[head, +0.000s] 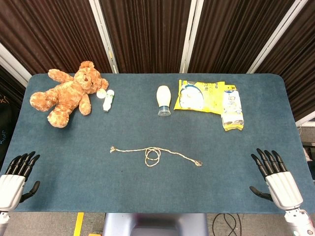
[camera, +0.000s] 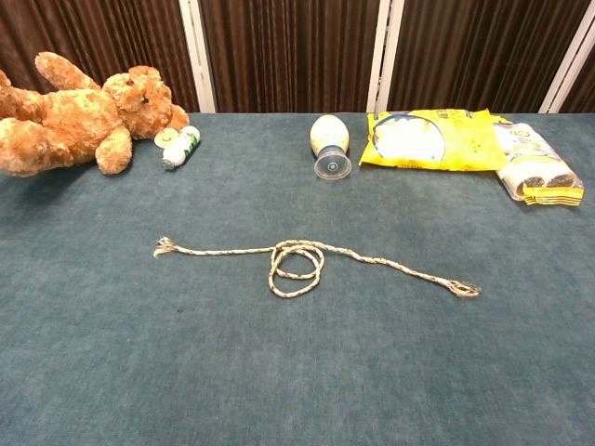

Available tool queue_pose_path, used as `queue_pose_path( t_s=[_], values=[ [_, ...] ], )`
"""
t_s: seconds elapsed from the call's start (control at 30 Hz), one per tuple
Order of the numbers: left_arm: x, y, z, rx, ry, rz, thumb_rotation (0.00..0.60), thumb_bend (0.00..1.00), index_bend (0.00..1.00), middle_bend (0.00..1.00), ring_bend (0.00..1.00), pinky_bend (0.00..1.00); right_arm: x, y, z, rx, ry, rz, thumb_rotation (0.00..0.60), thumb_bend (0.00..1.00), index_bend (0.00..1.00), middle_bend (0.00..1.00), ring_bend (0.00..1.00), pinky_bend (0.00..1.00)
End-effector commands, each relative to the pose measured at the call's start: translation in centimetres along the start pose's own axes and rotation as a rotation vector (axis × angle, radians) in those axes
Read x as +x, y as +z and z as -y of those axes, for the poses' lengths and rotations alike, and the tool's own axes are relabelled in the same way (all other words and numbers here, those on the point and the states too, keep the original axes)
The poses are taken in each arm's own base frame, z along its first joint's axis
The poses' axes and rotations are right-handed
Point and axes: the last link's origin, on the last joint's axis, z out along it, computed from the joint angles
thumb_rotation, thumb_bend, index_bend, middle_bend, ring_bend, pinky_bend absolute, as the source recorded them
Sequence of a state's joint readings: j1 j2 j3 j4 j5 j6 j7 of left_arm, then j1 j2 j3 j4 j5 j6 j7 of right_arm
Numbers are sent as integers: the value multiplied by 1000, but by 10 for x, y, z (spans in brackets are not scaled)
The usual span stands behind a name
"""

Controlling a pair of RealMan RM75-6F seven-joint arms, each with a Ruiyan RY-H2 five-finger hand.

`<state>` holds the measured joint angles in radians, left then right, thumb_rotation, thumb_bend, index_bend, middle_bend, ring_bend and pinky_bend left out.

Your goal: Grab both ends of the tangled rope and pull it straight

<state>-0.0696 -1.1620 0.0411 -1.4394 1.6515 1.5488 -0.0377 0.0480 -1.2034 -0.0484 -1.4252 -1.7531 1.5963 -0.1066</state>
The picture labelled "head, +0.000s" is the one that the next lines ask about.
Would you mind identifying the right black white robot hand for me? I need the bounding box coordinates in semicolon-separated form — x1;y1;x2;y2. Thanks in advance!
249;148;304;211

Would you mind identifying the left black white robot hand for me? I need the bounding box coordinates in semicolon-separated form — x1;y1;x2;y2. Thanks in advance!
0;151;41;213

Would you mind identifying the beige twisted rope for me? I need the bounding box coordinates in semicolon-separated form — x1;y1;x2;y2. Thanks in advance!
109;146;204;168

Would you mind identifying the grey box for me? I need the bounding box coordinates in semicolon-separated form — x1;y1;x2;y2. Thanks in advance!
300;125;315;143

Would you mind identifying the black board with writing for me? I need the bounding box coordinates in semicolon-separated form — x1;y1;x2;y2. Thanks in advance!
0;63;27;168

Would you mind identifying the yellow floor tape strip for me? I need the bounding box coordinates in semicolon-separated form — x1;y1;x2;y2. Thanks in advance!
73;212;85;236

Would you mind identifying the white yellow snack pack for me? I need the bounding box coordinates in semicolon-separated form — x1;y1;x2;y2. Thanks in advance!
220;89;246;132

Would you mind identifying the brown teddy bear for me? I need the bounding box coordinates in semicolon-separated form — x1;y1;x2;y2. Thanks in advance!
29;60;109;128

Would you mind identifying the brown ribbed partition panel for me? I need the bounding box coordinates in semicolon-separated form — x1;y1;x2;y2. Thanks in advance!
0;0;113;74
99;0;191;74
255;0;315;121
188;0;296;74

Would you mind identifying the blue felt table mat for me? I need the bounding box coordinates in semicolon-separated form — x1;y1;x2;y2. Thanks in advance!
1;73;315;214

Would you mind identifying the yellow snack bag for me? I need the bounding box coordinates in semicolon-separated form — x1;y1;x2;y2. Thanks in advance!
173;79;238;115

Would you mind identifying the small white green bottle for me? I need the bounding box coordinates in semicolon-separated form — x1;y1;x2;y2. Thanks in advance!
102;89;116;113

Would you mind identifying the grey robot torso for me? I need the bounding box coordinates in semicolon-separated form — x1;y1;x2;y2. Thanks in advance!
102;212;209;236

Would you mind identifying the white bottle clear cap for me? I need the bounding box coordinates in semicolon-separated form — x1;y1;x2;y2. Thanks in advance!
156;85;172;117

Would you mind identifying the black floor cable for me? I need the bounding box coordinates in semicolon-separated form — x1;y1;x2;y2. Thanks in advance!
212;213;243;236

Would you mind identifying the white partition post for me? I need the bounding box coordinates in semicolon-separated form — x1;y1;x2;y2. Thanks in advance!
247;0;302;74
88;0;120;74
0;43;32;87
179;0;199;74
295;112;315;127

